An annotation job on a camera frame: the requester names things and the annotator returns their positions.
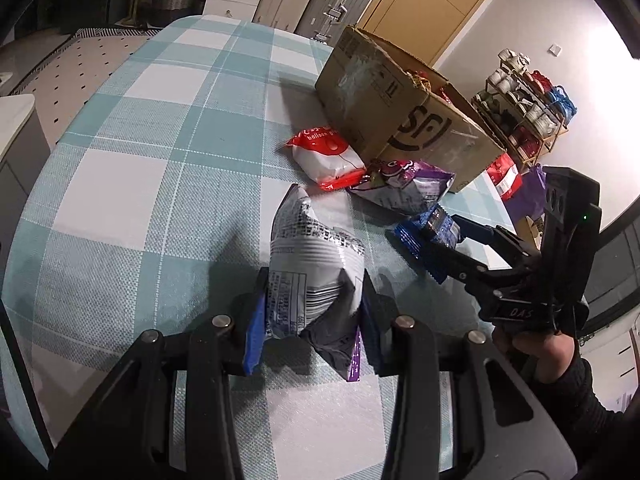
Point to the wooden shoe rack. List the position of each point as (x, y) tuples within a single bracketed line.
[(523, 109)]

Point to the SF cardboard box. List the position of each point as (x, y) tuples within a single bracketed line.
[(389, 105)]

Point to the purple white snack bag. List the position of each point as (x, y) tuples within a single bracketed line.
[(404, 186)]

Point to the silver suitcase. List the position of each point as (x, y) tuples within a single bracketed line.
[(325, 20)]

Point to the red shopping bag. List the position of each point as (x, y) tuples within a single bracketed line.
[(505, 176)]

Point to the purple gift bag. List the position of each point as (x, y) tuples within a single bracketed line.
[(529, 199)]

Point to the silver purple snack bag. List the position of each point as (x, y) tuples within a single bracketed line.
[(315, 284)]

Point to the blue snack packet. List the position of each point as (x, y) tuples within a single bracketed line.
[(435, 219)]

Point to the wooden door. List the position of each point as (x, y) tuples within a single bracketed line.
[(423, 28)]

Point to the teal plaid tablecloth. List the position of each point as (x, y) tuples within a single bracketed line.
[(156, 207)]

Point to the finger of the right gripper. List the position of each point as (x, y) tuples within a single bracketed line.
[(519, 255), (444, 262)]

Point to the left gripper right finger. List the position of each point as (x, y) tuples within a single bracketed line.
[(461, 411)]

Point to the person's right hand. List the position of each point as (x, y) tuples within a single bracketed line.
[(550, 355)]

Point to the red white balloon gum bag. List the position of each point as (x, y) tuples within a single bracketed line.
[(326, 158)]

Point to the white side cabinet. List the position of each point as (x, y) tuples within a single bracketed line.
[(24, 151)]

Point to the dotted floor rug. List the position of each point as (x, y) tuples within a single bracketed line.
[(64, 81)]

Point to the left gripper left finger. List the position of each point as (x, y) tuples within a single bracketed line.
[(164, 410)]

